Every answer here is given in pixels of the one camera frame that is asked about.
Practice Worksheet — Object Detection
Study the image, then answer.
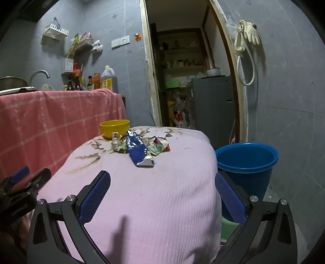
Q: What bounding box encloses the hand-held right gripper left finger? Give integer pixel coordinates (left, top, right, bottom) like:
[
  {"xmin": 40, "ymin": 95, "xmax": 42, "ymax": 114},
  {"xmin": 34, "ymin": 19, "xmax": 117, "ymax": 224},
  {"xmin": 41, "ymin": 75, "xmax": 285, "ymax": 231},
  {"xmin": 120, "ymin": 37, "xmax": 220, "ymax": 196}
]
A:
[{"xmin": 27, "ymin": 170, "xmax": 111, "ymax": 264}]

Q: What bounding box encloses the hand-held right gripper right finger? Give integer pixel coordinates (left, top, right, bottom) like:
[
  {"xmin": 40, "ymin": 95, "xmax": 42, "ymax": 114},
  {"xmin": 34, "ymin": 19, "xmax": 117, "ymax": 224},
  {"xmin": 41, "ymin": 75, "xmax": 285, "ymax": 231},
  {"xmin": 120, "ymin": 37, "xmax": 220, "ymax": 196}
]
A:
[{"xmin": 214, "ymin": 171, "xmax": 298, "ymax": 264}]

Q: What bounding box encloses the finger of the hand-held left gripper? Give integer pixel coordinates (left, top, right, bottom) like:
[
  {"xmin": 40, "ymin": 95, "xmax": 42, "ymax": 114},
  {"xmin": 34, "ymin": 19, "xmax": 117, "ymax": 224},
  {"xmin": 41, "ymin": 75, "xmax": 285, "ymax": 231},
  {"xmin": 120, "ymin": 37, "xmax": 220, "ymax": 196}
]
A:
[
  {"xmin": 11, "ymin": 168, "xmax": 52, "ymax": 197},
  {"xmin": 0, "ymin": 166, "xmax": 30, "ymax": 194}
]

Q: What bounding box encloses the blue plastic bucket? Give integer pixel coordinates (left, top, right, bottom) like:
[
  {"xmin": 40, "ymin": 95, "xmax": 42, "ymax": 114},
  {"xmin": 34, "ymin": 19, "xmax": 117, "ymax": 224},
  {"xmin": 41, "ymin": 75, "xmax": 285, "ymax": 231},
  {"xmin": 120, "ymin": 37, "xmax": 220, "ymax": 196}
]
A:
[{"xmin": 214, "ymin": 143, "xmax": 279, "ymax": 224}]

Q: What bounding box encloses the white gold wrapper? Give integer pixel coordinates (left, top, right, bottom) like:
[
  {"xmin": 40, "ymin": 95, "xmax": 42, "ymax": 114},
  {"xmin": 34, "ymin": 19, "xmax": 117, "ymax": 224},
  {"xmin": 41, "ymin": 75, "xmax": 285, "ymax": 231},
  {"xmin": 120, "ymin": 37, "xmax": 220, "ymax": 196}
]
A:
[{"xmin": 111, "ymin": 131, "xmax": 129, "ymax": 153}]

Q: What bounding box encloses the blue snack wrapper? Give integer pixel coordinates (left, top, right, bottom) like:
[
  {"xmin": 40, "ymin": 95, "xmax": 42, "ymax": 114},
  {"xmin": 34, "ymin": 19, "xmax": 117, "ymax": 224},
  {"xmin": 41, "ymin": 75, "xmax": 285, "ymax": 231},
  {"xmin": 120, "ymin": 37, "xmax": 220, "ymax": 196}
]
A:
[{"xmin": 126, "ymin": 130, "xmax": 156, "ymax": 167}]

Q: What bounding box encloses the colourful wrapper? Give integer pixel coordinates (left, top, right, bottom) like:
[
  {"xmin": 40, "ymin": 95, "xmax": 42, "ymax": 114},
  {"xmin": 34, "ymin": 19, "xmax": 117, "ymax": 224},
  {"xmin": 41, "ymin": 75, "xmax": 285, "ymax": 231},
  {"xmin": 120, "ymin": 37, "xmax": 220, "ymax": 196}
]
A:
[{"xmin": 146, "ymin": 136, "xmax": 170, "ymax": 156}]

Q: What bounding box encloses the green plastic stool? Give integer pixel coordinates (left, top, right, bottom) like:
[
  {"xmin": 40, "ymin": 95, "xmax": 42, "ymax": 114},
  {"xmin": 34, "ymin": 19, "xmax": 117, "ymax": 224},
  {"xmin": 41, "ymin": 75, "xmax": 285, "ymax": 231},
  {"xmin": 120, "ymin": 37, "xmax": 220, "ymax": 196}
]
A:
[{"xmin": 220, "ymin": 216, "xmax": 244, "ymax": 241}]

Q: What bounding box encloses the pink floral blanket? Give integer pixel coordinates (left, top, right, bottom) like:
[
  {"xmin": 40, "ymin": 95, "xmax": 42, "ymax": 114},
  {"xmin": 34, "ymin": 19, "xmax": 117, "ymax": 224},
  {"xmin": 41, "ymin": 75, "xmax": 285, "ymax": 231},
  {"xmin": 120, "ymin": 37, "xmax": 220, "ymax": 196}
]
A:
[{"xmin": 27, "ymin": 126, "xmax": 222, "ymax": 264}]

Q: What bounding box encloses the pink checked cloth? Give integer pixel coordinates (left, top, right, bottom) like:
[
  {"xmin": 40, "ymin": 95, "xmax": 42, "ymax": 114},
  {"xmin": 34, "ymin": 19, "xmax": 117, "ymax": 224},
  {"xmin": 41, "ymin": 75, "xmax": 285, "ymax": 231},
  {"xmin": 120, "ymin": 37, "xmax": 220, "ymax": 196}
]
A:
[{"xmin": 0, "ymin": 89, "xmax": 127, "ymax": 178}]

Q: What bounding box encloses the yellow bowl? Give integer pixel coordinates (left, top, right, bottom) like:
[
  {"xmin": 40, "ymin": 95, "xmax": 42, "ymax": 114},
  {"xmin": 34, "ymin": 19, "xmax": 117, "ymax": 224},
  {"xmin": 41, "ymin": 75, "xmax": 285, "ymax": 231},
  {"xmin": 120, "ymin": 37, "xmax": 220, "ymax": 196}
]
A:
[{"xmin": 100, "ymin": 119, "xmax": 131, "ymax": 140}]

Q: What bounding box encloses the steel cooking pot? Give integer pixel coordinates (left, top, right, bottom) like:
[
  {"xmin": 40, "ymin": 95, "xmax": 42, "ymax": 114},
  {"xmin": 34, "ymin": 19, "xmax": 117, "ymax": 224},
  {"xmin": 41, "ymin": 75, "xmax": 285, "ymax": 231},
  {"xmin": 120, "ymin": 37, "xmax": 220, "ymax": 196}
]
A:
[{"xmin": 0, "ymin": 76, "xmax": 28, "ymax": 89}]

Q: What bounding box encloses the grey washing machine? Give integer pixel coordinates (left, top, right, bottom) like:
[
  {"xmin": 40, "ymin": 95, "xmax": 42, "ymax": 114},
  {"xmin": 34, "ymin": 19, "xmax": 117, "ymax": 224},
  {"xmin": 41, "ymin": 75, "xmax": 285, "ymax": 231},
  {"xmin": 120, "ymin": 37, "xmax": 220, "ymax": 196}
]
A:
[{"xmin": 190, "ymin": 75, "xmax": 235, "ymax": 150}]

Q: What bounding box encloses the red white sack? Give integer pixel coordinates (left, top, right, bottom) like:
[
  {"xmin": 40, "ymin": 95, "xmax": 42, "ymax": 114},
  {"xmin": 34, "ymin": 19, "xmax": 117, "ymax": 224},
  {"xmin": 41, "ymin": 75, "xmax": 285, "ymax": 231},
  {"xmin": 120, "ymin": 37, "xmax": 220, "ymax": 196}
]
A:
[{"xmin": 174, "ymin": 112, "xmax": 187, "ymax": 129}]

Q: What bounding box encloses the metal faucet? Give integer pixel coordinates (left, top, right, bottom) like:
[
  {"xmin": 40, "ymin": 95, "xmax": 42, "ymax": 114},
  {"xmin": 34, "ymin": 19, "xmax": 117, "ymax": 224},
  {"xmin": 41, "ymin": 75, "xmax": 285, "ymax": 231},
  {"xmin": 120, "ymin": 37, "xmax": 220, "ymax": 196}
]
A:
[{"xmin": 28, "ymin": 70, "xmax": 50, "ymax": 88}]

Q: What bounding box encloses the yellow bag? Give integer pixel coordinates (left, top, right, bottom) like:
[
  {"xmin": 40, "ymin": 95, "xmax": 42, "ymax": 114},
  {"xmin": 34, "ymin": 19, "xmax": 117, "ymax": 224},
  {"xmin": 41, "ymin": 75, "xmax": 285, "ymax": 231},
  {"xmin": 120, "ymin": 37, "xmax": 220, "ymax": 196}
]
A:
[{"xmin": 167, "ymin": 100, "xmax": 176, "ymax": 125}]

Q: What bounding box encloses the pile of plastic bags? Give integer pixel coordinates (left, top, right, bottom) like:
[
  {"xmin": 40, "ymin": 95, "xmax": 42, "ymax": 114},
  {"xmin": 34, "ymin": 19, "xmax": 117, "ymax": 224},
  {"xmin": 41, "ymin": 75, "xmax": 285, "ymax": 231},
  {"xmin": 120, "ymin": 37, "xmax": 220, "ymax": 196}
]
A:
[{"xmin": 166, "ymin": 89, "xmax": 193, "ymax": 120}]

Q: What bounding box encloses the white utensil holder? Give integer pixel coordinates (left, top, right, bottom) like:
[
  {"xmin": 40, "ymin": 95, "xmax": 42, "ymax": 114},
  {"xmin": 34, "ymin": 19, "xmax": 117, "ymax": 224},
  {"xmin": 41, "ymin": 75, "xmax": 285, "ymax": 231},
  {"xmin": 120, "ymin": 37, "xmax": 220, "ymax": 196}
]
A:
[{"xmin": 62, "ymin": 57, "xmax": 74, "ymax": 74}]

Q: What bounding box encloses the large oil bottle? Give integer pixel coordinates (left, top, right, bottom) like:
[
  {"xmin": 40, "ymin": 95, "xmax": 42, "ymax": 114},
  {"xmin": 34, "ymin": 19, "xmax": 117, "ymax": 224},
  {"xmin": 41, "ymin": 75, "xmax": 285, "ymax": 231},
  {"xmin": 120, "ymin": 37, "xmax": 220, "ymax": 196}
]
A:
[{"xmin": 99, "ymin": 65, "xmax": 119, "ymax": 93}]

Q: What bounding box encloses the dark wooden door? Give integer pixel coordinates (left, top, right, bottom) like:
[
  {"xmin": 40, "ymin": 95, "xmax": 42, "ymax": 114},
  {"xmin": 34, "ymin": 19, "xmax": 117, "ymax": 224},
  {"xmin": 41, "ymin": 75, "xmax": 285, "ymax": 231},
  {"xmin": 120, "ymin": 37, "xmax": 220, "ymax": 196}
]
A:
[{"xmin": 150, "ymin": 23, "xmax": 169, "ymax": 127}]

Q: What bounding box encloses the wooden shelf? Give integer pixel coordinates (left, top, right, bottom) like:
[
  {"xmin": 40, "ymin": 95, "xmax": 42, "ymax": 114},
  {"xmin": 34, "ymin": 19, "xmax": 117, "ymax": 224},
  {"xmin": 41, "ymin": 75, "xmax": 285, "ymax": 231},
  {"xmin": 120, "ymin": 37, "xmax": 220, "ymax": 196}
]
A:
[{"xmin": 157, "ymin": 28, "xmax": 211, "ymax": 74}]

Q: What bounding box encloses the cream rubber glove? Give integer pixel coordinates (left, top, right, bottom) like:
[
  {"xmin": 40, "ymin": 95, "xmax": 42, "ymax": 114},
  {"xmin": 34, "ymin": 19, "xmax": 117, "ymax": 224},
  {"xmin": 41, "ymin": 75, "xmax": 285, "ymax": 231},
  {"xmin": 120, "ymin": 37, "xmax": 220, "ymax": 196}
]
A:
[
  {"xmin": 242, "ymin": 22, "xmax": 261, "ymax": 46},
  {"xmin": 234, "ymin": 20, "xmax": 247, "ymax": 54}
]

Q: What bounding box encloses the white hose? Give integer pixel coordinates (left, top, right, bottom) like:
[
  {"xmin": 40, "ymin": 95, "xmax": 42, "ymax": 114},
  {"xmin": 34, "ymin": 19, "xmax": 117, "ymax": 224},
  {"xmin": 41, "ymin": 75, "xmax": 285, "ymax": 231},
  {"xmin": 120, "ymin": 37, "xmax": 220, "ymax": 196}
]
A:
[{"xmin": 236, "ymin": 49, "xmax": 255, "ymax": 87}]

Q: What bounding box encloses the wooden door frame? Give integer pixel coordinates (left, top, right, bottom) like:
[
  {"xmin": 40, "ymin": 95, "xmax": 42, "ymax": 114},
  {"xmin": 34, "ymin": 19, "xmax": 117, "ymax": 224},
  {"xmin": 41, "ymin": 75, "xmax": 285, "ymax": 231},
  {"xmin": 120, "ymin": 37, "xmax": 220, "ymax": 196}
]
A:
[{"xmin": 139, "ymin": 0, "xmax": 249, "ymax": 144}]

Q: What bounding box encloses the wall rack with packets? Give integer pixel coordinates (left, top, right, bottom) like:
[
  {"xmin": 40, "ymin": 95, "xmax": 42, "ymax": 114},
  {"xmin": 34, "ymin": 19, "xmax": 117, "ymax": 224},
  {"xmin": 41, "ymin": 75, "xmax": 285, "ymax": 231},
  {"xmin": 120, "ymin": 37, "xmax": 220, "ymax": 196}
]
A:
[{"xmin": 67, "ymin": 32, "xmax": 93, "ymax": 57}]

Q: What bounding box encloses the white wall basket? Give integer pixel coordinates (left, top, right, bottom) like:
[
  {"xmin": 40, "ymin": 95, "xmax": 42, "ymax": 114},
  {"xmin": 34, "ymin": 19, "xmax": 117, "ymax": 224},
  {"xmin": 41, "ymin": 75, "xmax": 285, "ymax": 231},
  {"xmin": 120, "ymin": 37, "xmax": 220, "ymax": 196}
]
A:
[{"xmin": 42, "ymin": 23, "xmax": 69, "ymax": 41}]

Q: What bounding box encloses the white wall switch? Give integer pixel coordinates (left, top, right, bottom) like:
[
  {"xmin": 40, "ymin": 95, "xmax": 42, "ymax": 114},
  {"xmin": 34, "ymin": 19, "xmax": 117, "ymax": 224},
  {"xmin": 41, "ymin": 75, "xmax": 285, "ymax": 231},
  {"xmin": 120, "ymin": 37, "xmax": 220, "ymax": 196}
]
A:
[{"xmin": 111, "ymin": 36, "xmax": 130, "ymax": 49}]

